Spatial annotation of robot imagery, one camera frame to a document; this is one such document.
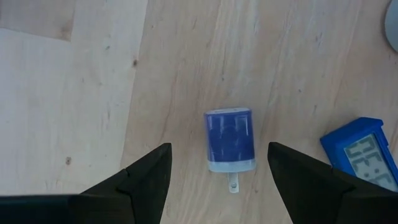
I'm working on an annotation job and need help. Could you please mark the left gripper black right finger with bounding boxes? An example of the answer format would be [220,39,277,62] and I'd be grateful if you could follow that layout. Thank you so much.
[267,141,398,224]

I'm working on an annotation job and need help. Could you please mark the bright blue digital clock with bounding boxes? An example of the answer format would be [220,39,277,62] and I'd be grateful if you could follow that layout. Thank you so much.
[320,116,398,193]

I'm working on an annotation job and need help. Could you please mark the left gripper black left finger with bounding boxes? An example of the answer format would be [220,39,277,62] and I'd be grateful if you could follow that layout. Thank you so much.
[68,142,174,224]

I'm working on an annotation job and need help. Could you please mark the purple wall charger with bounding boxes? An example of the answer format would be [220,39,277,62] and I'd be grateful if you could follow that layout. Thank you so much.
[203,106,257,194]

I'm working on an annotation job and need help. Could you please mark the white plastic storage bin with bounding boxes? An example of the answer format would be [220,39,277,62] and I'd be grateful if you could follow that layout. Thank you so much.
[384,0,398,53]

